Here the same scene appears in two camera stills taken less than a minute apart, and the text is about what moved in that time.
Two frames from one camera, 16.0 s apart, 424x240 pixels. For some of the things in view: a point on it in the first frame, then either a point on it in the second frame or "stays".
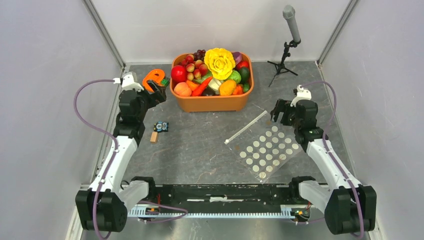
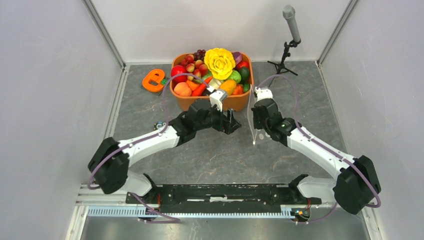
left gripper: x=157 y=97 -> x=230 y=124
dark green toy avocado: x=245 y=73 stays
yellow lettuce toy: x=220 y=61 stays
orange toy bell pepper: x=238 y=89 stays
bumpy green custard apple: x=235 y=76 stays
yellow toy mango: x=227 y=87 stays
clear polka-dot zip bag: x=265 y=146 -> x=257 y=135
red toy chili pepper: x=198 y=91 stays
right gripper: x=282 y=106 -> x=255 y=114
